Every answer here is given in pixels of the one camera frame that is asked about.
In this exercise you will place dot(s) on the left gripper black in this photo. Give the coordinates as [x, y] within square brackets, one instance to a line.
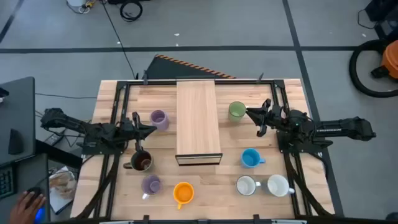
[129, 129]

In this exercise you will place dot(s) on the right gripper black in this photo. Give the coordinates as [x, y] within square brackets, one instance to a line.
[276, 119]

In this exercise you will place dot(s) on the lilac bulging ribbed mug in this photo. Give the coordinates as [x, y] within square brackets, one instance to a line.
[159, 119]

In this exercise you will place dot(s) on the green cup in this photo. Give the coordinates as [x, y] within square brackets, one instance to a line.
[236, 112]

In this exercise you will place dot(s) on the speckled teal brown mug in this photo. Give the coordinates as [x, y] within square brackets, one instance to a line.
[141, 160]

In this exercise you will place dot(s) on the tall lilac mug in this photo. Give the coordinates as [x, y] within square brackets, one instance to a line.
[151, 185]

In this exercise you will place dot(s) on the blue white patterned mug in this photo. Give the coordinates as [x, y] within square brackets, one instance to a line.
[246, 185]

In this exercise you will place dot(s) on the orange yellow mug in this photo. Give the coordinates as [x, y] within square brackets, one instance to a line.
[183, 193]

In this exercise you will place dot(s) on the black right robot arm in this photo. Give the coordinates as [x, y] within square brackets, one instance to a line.
[342, 129]

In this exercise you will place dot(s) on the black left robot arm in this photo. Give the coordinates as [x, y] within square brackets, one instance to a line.
[93, 130]

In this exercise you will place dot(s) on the black panel orange striped edge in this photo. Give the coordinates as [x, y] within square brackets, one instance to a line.
[168, 70]

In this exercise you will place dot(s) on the grey power strip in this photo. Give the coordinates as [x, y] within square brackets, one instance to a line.
[53, 139]

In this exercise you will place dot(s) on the crumpled paper bag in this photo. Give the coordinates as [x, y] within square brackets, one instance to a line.
[63, 185]

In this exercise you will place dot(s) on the orange vacuum cleaner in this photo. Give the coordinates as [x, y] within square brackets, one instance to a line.
[391, 59]
[352, 67]

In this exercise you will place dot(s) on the white paper notebook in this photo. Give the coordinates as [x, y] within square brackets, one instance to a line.
[59, 203]

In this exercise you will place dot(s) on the black desk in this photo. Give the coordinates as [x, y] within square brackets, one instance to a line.
[28, 174]

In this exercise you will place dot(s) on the black computer mouse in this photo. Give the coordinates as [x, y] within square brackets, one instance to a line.
[32, 190]

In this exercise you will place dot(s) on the dark grey desk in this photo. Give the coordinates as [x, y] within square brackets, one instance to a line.
[18, 109]

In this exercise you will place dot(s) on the person's hand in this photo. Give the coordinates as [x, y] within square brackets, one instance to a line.
[25, 208]

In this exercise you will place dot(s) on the white bucket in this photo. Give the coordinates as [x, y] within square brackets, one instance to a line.
[75, 2]

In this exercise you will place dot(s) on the black keyboard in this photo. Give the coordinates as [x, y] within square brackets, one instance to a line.
[6, 182]

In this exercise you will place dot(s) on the black equipment case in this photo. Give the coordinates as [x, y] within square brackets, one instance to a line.
[385, 18]

